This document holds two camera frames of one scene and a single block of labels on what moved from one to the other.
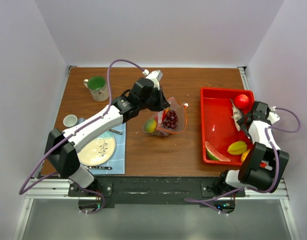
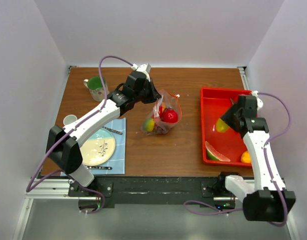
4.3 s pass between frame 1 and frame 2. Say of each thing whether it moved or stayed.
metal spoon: stayed
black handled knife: stayed
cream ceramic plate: stayed
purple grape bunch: moved
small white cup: stayed
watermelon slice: stayed
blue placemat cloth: stayed
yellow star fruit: moved
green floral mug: stayed
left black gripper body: moved
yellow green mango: stayed
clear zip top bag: moved
